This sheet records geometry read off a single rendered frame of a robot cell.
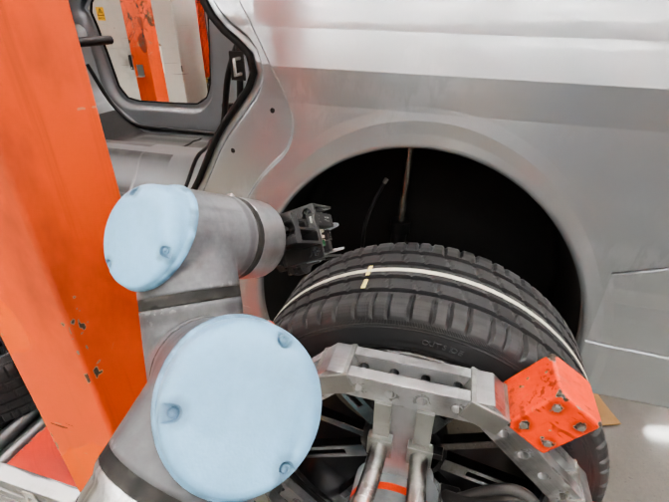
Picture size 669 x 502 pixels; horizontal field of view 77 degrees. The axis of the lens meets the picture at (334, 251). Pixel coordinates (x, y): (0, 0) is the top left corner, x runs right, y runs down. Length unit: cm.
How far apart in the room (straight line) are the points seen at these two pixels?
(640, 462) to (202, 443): 209
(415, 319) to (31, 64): 59
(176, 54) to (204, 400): 524
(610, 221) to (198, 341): 87
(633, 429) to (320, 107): 192
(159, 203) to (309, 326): 39
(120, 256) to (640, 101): 83
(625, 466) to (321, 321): 170
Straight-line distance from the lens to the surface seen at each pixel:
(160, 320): 38
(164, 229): 36
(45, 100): 66
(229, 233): 40
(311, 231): 53
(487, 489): 65
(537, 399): 61
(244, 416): 23
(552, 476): 70
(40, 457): 184
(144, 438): 26
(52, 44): 68
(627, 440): 228
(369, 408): 81
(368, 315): 64
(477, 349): 65
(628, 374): 122
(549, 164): 92
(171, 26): 539
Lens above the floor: 156
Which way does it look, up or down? 30 degrees down
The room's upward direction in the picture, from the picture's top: straight up
